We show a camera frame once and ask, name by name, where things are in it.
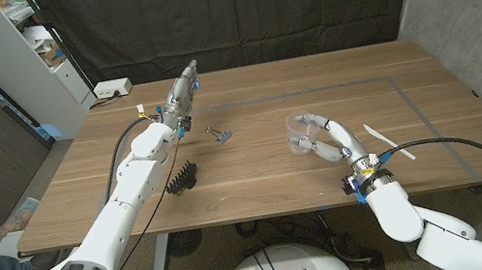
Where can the silver binder paper clamp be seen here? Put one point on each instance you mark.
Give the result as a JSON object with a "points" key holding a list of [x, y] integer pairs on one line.
{"points": [[223, 136]]}

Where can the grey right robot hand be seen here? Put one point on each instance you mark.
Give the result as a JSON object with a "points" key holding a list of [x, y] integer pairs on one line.
{"points": [[347, 141]]}

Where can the black curtain backdrop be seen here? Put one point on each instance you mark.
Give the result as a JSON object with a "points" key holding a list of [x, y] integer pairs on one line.
{"points": [[230, 9]]}

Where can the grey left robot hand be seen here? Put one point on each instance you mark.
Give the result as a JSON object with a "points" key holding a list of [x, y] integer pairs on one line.
{"points": [[181, 97]]}

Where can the colourful magazine on floor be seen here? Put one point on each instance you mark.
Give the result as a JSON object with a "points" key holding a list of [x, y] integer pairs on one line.
{"points": [[15, 219]]}

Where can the black claw hair clip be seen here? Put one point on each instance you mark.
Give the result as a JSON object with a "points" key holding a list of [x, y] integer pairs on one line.
{"points": [[182, 179]]}

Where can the grey metal table leg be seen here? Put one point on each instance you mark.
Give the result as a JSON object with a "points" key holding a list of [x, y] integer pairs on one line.
{"points": [[161, 266]]}

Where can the cardboard box on shelf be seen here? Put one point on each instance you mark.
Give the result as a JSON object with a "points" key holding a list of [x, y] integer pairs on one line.
{"points": [[52, 54]]}

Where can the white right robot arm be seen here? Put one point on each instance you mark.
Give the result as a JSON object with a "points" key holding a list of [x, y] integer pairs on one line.
{"points": [[396, 212]]}

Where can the white power strip box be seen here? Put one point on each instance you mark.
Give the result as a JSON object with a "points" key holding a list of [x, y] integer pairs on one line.
{"points": [[112, 88]]}

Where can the clear plastic measuring cup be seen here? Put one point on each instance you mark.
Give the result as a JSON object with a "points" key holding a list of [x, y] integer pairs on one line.
{"points": [[293, 132]]}

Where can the black round ribbed floor object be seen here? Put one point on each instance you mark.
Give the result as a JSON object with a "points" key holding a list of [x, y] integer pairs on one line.
{"points": [[184, 242]]}

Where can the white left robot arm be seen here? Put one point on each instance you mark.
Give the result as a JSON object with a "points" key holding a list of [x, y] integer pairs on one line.
{"points": [[111, 240]]}

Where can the white shelf cabinet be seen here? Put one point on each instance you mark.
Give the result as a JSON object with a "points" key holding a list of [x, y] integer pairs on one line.
{"points": [[14, 70]]}

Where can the white plastic knife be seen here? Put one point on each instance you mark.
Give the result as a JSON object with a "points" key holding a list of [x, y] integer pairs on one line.
{"points": [[395, 146]]}

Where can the dark shoe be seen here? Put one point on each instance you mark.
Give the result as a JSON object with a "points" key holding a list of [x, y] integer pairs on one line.
{"points": [[44, 263]]}

